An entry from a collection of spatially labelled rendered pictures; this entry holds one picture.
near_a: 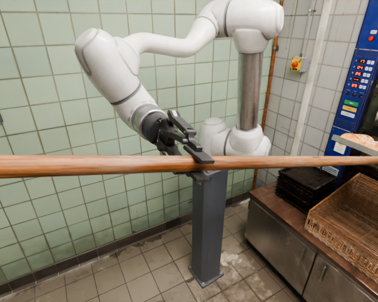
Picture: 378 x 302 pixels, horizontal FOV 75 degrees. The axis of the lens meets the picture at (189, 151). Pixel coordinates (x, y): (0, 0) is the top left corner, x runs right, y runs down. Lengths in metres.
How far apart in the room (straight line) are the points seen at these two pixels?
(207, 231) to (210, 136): 0.66
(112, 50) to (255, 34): 0.56
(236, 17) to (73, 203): 1.58
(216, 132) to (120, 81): 0.77
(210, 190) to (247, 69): 0.72
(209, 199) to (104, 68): 1.07
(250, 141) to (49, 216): 1.46
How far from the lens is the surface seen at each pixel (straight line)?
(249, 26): 1.02
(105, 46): 0.64
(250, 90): 1.13
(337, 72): 2.01
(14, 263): 2.27
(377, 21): 1.88
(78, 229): 2.14
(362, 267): 1.69
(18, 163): 0.38
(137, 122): 0.64
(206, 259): 1.88
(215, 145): 1.32
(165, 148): 0.56
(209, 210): 1.56
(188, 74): 1.87
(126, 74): 0.66
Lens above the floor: 1.75
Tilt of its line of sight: 28 degrees down
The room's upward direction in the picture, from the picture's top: straight up
